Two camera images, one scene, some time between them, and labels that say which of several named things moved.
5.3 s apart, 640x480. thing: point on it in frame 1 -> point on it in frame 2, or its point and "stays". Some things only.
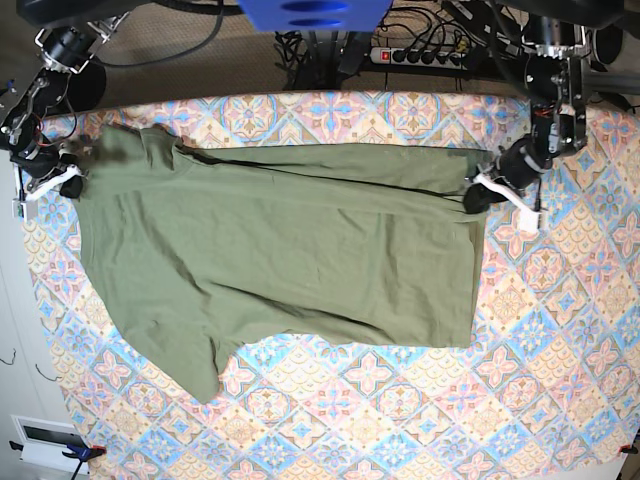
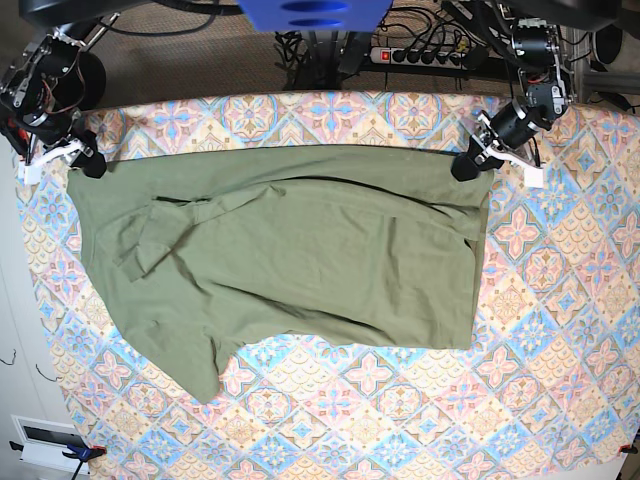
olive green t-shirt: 199,248 stays
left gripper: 51,167 -> 79,146
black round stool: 86,89 stays
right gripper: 504,179 -> 493,138
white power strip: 434,59 stays
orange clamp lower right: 626,448 stays
